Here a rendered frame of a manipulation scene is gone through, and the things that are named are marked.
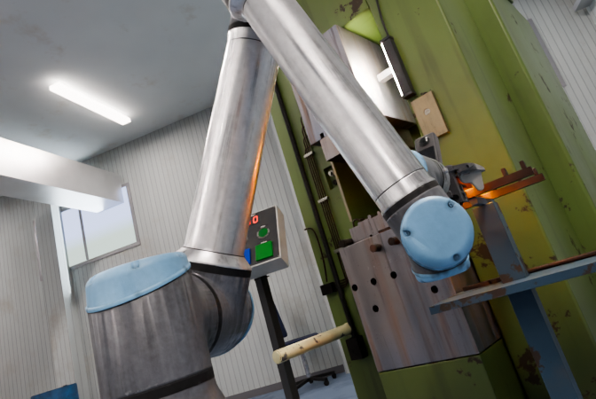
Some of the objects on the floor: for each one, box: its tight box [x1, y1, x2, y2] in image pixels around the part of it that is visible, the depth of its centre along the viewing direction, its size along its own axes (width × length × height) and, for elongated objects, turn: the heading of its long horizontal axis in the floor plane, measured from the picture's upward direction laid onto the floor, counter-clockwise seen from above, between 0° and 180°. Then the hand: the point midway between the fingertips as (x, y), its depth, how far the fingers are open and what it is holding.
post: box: [255, 275, 300, 399], centre depth 185 cm, size 4×4×108 cm
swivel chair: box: [274, 303, 336, 389], centre depth 496 cm, size 60×57×103 cm
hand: (451, 179), depth 106 cm, fingers open, 14 cm apart
